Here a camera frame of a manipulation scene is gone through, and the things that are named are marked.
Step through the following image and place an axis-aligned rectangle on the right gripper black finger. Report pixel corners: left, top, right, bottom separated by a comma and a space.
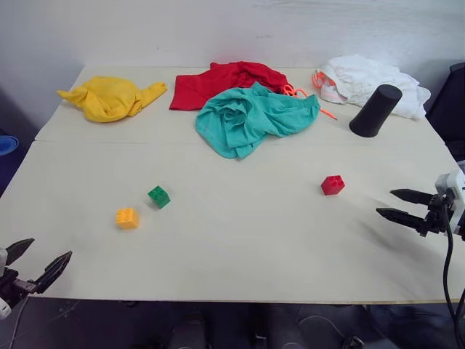
389, 188, 436, 208
375, 207, 426, 233

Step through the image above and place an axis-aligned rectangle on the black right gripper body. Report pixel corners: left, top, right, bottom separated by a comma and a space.
416, 193, 456, 238

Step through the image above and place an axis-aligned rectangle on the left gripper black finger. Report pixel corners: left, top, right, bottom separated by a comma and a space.
4, 238, 36, 267
33, 250, 73, 294

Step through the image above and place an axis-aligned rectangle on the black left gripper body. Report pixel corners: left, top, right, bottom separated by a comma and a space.
0, 268, 39, 310

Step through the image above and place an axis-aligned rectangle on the red toy building block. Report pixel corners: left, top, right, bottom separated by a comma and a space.
320, 174, 345, 197

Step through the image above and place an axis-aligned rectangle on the yellow toy building block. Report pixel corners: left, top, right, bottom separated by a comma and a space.
115, 207, 140, 230

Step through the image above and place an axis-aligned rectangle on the green toy building block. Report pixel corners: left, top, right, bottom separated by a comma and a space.
147, 185, 171, 210

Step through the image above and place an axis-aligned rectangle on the black plastic cup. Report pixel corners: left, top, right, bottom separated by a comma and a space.
348, 84, 403, 138

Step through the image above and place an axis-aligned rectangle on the black chair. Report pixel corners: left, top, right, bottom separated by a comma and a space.
425, 62, 465, 161

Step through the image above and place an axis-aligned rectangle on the blue round container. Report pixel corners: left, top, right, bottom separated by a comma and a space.
0, 135, 19, 158

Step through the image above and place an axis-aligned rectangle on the crumpled white cloth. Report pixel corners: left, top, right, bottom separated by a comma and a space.
312, 54, 432, 120

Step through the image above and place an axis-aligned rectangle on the crumpled yellow cloth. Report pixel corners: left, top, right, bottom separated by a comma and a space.
57, 76, 169, 124

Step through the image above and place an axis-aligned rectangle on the crumpled teal cloth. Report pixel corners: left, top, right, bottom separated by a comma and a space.
195, 81, 322, 160

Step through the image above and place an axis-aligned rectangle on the crumpled red cloth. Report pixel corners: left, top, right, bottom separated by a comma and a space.
169, 61, 291, 111

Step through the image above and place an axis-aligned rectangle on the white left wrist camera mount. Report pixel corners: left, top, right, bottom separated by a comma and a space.
0, 246, 11, 321

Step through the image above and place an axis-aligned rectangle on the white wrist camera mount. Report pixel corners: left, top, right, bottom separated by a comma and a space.
0, 246, 11, 321
434, 168, 465, 241

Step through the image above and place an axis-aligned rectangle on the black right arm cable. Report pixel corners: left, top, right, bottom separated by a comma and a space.
442, 201, 465, 337

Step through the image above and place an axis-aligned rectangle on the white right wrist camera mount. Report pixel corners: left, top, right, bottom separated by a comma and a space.
434, 168, 465, 241

